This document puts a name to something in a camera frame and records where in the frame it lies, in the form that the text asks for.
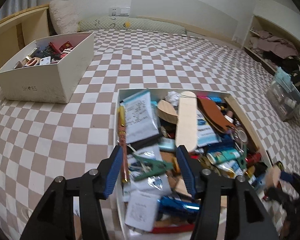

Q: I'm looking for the teal tube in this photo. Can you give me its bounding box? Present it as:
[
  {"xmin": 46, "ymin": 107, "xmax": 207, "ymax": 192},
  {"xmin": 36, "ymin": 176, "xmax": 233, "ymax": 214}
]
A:
[{"xmin": 206, "ymin": 148, "xmax": 240, "ymax": 164}]

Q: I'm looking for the white fluffy pillow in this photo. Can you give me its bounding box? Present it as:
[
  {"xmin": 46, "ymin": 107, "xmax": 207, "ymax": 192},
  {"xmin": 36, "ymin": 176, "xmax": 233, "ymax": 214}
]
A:
[{"xmin": 49, "ymin": 0, "xmax": 80, "ymax": 34}]

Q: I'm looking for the white wall socket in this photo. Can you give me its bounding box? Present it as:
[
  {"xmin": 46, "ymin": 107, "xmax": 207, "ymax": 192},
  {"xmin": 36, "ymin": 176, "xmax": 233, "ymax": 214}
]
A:
[{"xmin": 109, "ymin": 6, "xmax": 130, "ymax": 17}]

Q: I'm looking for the brown leather pouch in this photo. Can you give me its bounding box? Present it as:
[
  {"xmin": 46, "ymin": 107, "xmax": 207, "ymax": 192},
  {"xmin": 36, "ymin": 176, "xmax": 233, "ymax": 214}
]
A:
[{"xmin": 197, "ymin": 97, "xmax": 237, "ymax": 133}]

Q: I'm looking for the blue and white tissue packet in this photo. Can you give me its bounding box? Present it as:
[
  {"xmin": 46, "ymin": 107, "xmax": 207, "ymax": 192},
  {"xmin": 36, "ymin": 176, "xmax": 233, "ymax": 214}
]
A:
[{"xmin": 196, "ymin": 115, "xmax": 222, "ymax": 148}]

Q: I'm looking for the white headboard panel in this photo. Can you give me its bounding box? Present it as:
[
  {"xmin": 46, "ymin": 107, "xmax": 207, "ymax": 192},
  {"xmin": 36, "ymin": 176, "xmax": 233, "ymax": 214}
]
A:
[{"xmin": 130, "ymin": 0, "xmax": 257, "ymax": 44}]

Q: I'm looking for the teardrop wooden piece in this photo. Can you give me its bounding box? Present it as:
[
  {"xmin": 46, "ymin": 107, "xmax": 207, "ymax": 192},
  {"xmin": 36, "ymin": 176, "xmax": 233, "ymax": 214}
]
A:
[{"xmin": 157, "ymin": 99, "xmax": 178, "ymax": 125}]

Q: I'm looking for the shallow white box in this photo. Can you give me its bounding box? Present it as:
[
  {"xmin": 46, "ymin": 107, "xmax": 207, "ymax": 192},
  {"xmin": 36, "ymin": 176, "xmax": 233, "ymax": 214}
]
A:
[{"xmin": 114, "ymin": 88, "xmax": 275, "ymax": 240}]

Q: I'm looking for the white shoe box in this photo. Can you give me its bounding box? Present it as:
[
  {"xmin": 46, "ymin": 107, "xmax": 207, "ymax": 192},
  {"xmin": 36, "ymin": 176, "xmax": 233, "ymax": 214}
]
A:
[{"xmin": 0, "ymin": 31, "xmax": 95, "ymax": 104}]

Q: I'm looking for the blue metallic tube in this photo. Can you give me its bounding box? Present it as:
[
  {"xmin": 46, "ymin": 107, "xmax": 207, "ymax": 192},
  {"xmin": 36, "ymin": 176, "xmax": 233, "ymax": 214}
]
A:
[{"xmin": 160, "ymin": 196, "xmax": 200, "ymax": 214}]

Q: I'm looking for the green clothes clip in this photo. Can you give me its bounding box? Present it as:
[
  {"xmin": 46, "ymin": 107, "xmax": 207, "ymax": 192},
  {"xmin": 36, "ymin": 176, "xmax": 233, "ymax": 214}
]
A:
[{"xmin": 130, "ymin": 155, "xmax": 174, "ymax": 182}]

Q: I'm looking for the white paper packet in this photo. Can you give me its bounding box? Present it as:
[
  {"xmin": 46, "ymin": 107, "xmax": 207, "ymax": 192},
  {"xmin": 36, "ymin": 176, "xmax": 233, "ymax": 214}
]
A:
[{"xmin": 125, "ymin": 190, "xmax": 159, "ymax": 232}]

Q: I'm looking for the light wooden pen case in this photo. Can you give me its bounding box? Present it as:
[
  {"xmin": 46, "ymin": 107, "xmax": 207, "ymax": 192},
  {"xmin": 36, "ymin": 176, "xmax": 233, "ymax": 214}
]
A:
[{"xmin": 175, "ymin": 91, "xmax": 198, "ymax": 153}]

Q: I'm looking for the clear plastic bin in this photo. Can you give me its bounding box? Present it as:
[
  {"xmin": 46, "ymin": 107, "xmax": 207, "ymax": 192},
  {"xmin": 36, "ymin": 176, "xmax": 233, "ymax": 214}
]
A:
[{"xmin": 266, "ymin": 66, "xmax": 300, "ymax": 122}]

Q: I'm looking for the open wooden cabinet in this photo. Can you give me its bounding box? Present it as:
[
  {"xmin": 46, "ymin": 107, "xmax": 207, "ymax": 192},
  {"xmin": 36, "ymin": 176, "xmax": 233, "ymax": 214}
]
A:
[{"xmin": 241, "ymin": 14, "xmax": 300, "ymax": 75}]

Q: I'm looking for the brown pen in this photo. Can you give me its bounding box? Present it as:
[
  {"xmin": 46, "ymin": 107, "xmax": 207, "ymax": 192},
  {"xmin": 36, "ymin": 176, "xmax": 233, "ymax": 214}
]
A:
[{"xmin": 117, "ymin": 105, "xmax": 130, "ymax": 183}]

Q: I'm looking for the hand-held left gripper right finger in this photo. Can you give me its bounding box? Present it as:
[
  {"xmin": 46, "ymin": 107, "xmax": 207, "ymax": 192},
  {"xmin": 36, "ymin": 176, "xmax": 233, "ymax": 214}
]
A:
[{"xmin": 176, "ymin": 145, "xmax": 280, "ymax": 240}]

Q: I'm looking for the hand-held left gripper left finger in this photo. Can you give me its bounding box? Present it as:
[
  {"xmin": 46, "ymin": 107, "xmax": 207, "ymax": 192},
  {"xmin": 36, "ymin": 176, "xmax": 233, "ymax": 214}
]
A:
[{"xmin": 19, "ymin": 145, "xmax": 123, "ymax": 240}]

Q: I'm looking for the green long bolster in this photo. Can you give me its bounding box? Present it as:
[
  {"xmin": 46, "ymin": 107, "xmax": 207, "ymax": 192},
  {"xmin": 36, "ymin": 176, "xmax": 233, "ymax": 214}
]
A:
[{"xmin": 78, "ymin": 16, "xmax": 188, "ymax": 36}]

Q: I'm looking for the pile of pink clothes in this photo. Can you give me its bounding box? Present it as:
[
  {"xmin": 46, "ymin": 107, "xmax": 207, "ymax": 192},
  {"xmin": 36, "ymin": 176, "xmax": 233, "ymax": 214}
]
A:
[{"xmin": 250, "ymin": 30, "xmax": 299, "ymax": 58}]

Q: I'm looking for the black bag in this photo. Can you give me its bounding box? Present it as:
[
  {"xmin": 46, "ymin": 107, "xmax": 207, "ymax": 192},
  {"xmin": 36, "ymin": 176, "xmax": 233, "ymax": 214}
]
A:
[{"xmin": 262, "ymin": 52, "xmax": 300, "ymax": 88}]

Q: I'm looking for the wooden bedside shelf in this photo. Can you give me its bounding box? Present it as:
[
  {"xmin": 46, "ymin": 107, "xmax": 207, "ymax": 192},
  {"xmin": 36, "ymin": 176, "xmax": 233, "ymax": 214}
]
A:
[{"xmin": 0, "ymin": 4, "xmax": 50, "ymax": 88}]

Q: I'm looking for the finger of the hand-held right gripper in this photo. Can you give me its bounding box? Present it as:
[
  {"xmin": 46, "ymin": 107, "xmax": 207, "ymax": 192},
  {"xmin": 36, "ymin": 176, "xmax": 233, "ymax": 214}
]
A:
[
  {"xmin": 265, "ymin": 187, "xmax": 293, "ymax": 204},
  {"xmin": 281, "ymin": 172, "xmax": 300, "ymax": 184}
]

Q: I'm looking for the clear packet with printed label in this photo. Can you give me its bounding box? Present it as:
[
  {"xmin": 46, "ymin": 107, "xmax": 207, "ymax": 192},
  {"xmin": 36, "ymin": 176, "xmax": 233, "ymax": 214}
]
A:
[{"xmin": 122, "ymin": 90, "xmax": 160, "ymax": 143}]

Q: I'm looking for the pile of small trinkets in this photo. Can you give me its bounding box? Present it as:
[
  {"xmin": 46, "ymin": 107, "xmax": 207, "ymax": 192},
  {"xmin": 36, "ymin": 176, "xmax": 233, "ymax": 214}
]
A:
[{"xmin": 14, "ymin": 40, "xmax": 77, "ymax": 68}]

